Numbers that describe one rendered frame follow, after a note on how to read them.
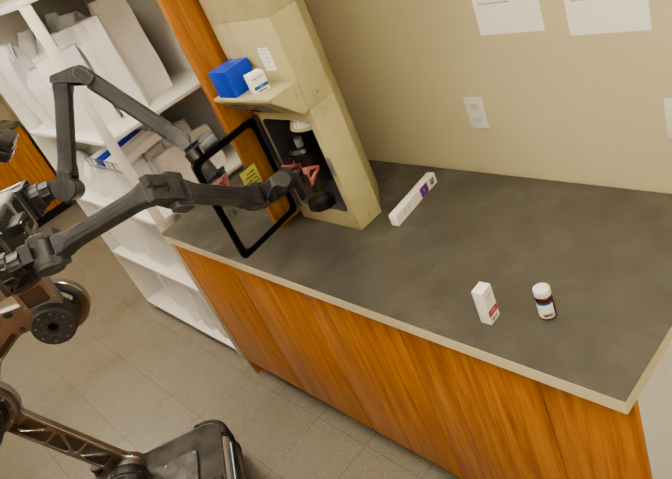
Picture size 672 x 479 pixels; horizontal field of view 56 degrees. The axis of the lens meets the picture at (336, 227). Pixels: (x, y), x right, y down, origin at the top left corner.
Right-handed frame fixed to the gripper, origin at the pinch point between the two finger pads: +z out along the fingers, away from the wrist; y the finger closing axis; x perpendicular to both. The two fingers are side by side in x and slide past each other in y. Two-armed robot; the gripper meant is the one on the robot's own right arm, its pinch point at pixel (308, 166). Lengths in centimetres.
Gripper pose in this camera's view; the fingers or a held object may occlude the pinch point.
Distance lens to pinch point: 218.5
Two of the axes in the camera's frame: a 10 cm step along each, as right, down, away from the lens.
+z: 6.5, -5.4, 5.4
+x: 3.1, 8.3, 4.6
